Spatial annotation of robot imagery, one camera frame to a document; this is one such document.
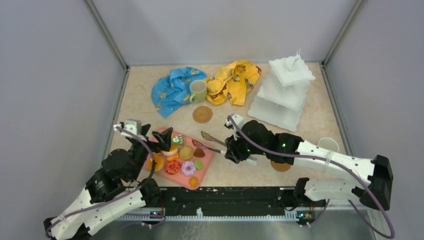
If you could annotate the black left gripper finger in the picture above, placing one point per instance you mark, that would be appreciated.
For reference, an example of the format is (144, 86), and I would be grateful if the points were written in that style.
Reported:
(144, 129)
(164, 139)

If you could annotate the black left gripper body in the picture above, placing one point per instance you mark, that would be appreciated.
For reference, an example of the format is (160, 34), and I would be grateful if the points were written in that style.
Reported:
(140, 153)

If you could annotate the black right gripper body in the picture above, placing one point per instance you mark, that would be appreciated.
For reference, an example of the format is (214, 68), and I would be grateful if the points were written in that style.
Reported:
(241, 148)

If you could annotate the metal tongs white handle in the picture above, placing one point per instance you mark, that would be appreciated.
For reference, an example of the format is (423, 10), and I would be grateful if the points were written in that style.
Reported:
(209, 138)

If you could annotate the round tan muffin cake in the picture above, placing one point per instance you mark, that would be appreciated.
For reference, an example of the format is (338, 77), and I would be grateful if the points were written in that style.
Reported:
(186, 153)

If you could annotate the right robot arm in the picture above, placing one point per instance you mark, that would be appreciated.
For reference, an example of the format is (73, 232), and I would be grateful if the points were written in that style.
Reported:
(369, 180)

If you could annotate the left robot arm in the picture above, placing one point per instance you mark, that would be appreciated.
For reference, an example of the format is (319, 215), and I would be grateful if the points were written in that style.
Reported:
(123, 183)

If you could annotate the green cake slice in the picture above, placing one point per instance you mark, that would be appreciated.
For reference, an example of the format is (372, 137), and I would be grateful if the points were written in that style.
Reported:
(177, 139)

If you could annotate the yellow orange pastry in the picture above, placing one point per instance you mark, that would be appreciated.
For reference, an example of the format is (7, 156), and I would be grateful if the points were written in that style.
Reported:
(173, 151)

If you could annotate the orange glazed bun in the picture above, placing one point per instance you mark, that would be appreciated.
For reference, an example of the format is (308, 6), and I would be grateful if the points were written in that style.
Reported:
(158, 163)

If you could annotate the red orange donut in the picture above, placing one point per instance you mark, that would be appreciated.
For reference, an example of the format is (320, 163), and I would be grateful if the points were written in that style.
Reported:
(173, 167)

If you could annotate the pink plastic tray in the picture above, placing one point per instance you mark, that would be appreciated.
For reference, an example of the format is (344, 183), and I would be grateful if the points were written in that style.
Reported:
(180, 179)

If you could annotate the brown heart cookie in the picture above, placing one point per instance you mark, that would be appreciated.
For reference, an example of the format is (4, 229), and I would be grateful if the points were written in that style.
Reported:
(199, 153)

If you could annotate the purple sprinkled donut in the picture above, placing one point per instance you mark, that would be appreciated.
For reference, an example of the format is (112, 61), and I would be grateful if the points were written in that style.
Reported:
(188, 168)

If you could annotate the green round macaron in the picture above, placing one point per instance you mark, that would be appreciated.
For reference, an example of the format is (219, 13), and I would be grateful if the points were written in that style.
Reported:
(198, 164)

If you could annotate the blue patterned cloth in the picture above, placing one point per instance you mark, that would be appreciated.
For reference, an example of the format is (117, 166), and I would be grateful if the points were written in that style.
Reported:
(173, 91)

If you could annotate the woven rattan coaster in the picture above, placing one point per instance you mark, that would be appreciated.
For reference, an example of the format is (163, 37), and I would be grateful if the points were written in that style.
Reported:
(202, 114)

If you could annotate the round wooden coaster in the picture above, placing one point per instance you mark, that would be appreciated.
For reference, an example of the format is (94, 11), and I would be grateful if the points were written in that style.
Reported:
(280, 167)

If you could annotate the orange swirl cookie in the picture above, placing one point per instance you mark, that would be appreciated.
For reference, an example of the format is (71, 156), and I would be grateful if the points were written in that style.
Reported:
(193, 181)

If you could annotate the green mug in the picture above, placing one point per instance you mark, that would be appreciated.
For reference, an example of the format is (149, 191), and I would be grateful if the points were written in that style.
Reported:
(198, 90)

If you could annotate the white tiered dessert stand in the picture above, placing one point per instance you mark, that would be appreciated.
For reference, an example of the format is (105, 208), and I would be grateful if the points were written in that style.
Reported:
(282, 95)

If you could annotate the yellow patterned cloth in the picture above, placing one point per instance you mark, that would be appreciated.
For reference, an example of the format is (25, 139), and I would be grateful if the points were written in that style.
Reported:
(232, 82)

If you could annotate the pink cup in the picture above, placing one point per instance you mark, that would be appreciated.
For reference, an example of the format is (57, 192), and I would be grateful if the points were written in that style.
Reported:
(329, 144)

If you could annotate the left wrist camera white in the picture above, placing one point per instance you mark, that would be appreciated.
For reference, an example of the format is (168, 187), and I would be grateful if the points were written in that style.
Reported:
(128, 128)

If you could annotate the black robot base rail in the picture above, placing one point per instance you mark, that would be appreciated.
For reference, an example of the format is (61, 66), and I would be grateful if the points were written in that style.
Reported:
(230, 201)

